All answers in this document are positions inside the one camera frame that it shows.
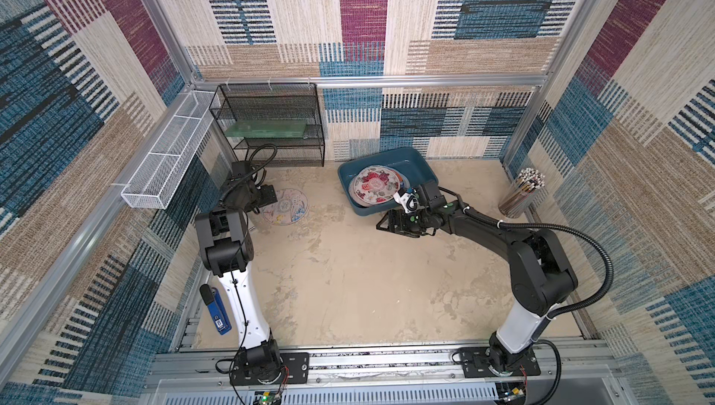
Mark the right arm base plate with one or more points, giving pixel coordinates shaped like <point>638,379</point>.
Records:
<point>484,362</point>

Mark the pale pastel cartoon coaster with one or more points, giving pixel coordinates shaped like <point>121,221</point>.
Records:
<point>291,207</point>

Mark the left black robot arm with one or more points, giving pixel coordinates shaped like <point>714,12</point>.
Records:
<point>226,251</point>

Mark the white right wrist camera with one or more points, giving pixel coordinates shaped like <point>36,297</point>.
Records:
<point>407,198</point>

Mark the red rose floral coaster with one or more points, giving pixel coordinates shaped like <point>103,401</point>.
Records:
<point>374,186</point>

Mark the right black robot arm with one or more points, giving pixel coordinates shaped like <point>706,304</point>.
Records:
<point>541,275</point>

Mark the black wire mesh shelf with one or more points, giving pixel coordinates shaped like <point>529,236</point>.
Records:
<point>285,115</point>

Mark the blue black stapler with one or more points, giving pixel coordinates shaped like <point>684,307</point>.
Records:
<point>214,303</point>

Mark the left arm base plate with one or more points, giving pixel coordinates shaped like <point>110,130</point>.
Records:
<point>291,368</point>

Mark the teal plastic storage box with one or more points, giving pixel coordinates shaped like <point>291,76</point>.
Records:
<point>406,160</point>

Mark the cup of patterned sticks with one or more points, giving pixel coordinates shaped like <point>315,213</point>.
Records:
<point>521,194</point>

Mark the white wire mesh basket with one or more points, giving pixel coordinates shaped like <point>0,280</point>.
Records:
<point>157,178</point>

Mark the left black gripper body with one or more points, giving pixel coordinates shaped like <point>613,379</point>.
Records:
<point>267,196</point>

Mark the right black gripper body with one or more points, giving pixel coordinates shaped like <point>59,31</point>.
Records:
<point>400,221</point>

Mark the aluminium front rail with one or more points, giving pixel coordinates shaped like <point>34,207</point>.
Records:
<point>363,365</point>

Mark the blue red car coaster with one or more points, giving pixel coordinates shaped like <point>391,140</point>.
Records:
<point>404,182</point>

